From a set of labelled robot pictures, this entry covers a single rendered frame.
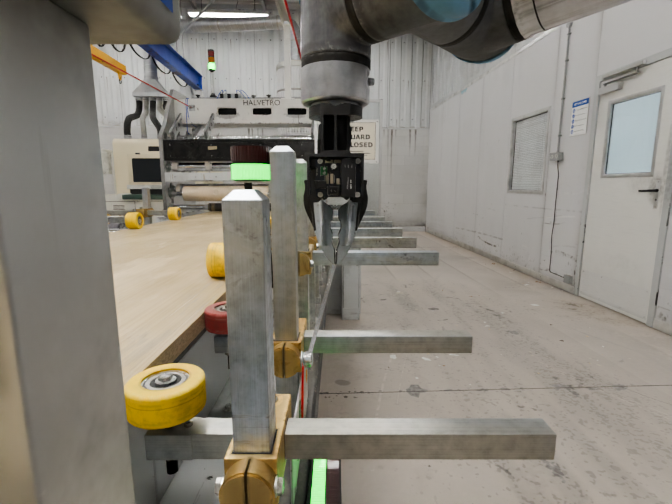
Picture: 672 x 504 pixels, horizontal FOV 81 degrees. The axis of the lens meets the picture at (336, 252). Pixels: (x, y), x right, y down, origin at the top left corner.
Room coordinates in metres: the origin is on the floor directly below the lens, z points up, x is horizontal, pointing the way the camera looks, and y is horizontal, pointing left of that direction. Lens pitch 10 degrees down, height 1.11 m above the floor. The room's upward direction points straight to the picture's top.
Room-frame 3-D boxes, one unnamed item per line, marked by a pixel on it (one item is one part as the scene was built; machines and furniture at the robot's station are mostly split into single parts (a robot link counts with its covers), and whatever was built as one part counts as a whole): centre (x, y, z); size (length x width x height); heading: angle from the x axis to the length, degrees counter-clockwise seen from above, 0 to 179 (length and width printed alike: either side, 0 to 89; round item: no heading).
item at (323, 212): (0.54, 0.02, 1.04); 0.06 x 0.03 x 0.09; 0
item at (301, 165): (0.85, 0.08, 0.93); 0.04 x 0.04 x 0.48; 0
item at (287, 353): (0.62, 0.08, 0.85); 0.14 x 0.06 x 0.05; 0
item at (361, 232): (1.39, 0.02, 0.95); 0.50 x 0.04 x 0.04; 90
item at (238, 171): (0.60, 0.13, 1.13); 0.06 x 0.06 x 0.02
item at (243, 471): (0.37, 0.08, 0.84); 0.14 x 0.06 x 0.05; 0
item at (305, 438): (0.39, -0.02, 0.84); 0.44 x 0.03 x 0.04; 90
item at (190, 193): (3.21, 0.62, 1.05); 1.43 x 0.12 x 0.12; 90
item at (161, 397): (0.39, 0.18, 0.85); 0.08 x 0.08 x 0.11
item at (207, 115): (3.49, 0.62, 0.95); 1.65 x 0.70 x 1.90; 90
